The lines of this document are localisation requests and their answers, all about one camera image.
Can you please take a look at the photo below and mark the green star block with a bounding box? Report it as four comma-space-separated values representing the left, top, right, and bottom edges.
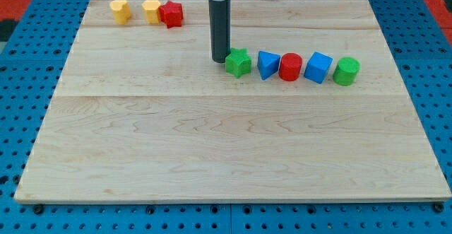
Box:
225, 48, 251, 78

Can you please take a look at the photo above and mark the red star block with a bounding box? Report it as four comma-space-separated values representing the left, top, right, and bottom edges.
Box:
158, 1, 184, 28

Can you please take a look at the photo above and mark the blue triangle block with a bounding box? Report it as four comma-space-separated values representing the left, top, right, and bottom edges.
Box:
257, 50, 281, 80

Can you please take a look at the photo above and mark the red cylinder block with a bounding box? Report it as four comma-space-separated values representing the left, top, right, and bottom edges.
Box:
278, 52, 302, 81

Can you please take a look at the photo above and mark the light wooden board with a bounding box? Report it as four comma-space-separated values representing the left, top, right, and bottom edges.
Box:
14, 0, 451, 204

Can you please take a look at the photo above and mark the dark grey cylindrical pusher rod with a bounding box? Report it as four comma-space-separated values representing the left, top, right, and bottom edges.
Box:
208, 0, 230, 63

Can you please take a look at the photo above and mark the blue cube block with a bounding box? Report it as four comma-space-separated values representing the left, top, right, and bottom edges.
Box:
304, 52, 333, 83

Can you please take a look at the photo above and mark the yellow hexagon block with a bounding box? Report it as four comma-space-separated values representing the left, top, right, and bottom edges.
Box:
141, 0, 161, 24

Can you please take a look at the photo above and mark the green cylinder block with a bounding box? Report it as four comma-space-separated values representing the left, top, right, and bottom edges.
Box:
333, 57, 361, 86

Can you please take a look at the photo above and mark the yellow heart block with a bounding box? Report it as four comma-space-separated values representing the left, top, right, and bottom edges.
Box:
109, 0, 131, 25

